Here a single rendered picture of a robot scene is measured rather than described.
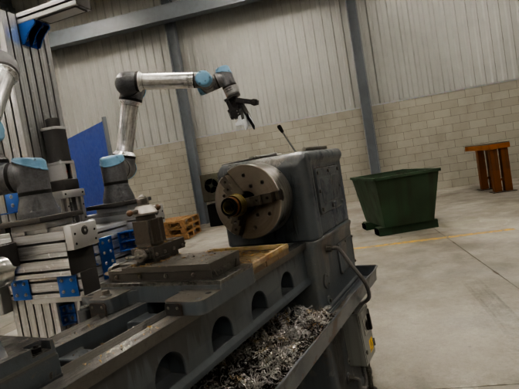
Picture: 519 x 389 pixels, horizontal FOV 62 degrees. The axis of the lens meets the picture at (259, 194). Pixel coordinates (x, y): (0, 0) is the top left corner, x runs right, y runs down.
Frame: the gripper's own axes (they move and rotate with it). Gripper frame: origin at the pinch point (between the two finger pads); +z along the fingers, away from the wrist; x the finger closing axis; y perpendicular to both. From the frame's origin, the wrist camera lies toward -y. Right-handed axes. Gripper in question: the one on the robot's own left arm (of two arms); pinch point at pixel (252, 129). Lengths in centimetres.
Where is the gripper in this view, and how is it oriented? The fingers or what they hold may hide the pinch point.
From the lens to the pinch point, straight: 224.9
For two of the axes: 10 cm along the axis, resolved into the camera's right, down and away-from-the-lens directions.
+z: 3.9, 9.2, 0.5
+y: -8.8, 3.6, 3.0
